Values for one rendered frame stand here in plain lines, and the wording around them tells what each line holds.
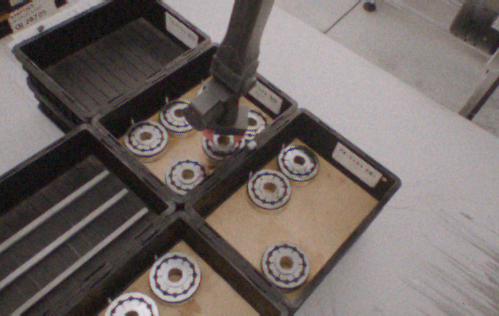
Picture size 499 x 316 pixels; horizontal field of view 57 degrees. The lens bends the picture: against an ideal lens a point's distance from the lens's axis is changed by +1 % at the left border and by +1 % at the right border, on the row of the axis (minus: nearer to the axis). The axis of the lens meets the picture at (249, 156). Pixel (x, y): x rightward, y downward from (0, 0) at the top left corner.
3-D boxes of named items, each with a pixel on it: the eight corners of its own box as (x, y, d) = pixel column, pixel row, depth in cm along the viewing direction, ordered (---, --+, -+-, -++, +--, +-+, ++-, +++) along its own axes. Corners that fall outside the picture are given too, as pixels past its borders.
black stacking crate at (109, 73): (142, 17, 139) (139, -15, 130) (211, 71, 130) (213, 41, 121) (24, 81, 120) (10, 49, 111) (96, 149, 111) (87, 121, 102)
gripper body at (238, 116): (247, 133, 99) (250, 112, 93) (200, 131, 98) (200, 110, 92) (247, 110, 102) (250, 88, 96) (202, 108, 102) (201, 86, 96)
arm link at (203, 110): (259, 75, 84) (225, 45, 85) (219, 111, 79) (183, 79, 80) (245, 108, 95) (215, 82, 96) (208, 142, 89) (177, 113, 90)
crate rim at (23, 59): (139, -10, 131) (139, -18, 129) (214, 46, 122) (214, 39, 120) (11, 54, 112) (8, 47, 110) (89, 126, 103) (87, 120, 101)
